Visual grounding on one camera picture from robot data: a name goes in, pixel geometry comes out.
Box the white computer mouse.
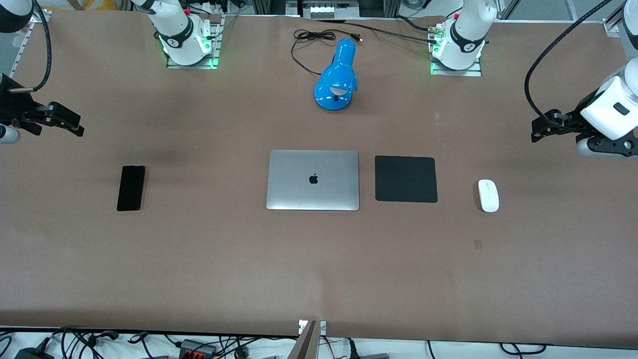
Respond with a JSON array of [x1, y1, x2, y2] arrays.
[[478, 179, 500, 213]]

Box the black smartphone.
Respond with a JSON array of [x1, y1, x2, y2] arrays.
[[116, 165, 147, 212]]

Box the black mouse pad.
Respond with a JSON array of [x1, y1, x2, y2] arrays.
[[374, 156, 439, 203]]

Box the blue desk lamp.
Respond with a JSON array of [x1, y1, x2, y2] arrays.
[[314, 38, 358, 112]]

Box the black power adapter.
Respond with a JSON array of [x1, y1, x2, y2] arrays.
[[14, 346, 54, 359]]

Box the silver closed laptop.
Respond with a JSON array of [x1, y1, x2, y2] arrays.
[[266, 150, 360, 211]]

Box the white power strip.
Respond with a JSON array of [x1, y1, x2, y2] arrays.
[[302, 2, 357, 19]]

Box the grey box with orange connectors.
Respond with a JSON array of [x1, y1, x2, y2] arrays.
[[178, 339, 218, 358]]

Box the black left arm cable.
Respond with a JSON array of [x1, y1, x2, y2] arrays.
[[524, 0, 613, 133]]

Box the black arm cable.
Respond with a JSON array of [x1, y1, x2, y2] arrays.
[[524, 0, 613, 133], [7, 0, 52, 93]]

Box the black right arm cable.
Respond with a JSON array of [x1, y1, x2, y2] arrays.
[[7, 0, 52, 93]]

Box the aluminium frame rail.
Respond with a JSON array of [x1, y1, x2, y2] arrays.
[[9, 7, 53, 75], [602, 0, 638, 38]]

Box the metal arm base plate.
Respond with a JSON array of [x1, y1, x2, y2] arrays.
[[430, 25, 483, 77], [166, 15, 225, 69]]

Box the thick black base cable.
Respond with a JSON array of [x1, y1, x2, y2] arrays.
[[314, 15, 442, 45]]

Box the black lamp power cable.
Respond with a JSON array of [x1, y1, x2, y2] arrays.
[[291, 29, 363, 76]]

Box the white table edge bracket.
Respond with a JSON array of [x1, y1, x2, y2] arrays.
[[298, 319, 327, 336]]

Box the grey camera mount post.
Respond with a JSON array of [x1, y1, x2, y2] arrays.
[[287, 320, 319, 359]]

